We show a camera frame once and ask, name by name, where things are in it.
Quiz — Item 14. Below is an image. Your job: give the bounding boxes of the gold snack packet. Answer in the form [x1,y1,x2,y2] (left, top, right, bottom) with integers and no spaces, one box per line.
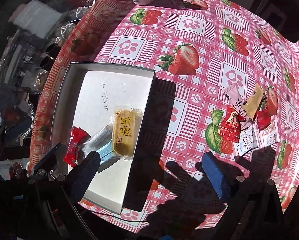
[242,84,265,120]

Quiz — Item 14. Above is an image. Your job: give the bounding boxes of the small red snack packet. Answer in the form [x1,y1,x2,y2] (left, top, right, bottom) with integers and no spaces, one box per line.
[256,107,271,131]

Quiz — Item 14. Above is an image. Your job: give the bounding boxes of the yellow rice cracker packet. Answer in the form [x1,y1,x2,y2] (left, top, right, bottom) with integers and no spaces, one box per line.
[112,108,143,160]

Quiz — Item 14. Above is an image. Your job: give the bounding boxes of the white cardboard box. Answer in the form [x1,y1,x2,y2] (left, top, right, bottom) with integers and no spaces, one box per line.
[50,62,155,214]

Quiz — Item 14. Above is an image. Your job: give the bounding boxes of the white cranberry snack packet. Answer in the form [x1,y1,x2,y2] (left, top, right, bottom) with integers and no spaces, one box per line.
[233,126,258,157]

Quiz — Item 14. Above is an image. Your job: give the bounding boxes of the pink strawberry tablecloth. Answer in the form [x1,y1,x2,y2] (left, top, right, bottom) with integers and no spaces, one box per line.
[29,0,299,233]

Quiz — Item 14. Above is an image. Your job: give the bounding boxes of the clear silver snack packet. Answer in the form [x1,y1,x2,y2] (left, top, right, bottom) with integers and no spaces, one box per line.
[81,122,113,156]

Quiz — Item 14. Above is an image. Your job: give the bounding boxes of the light blue snack packet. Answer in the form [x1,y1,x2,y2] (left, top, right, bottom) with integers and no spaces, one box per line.
[97,140,121,173]

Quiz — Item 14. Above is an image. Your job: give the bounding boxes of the red foil candy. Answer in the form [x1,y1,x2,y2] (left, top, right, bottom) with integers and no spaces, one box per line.
[218,105,246,143]

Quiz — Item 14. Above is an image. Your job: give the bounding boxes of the pink snack stick packet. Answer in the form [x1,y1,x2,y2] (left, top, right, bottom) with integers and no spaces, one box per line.
[223,84,253,130]

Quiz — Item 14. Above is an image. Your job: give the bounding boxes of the red candy wrapper in box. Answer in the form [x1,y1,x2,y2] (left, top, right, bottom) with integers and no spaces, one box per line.
[63,126,90,167]

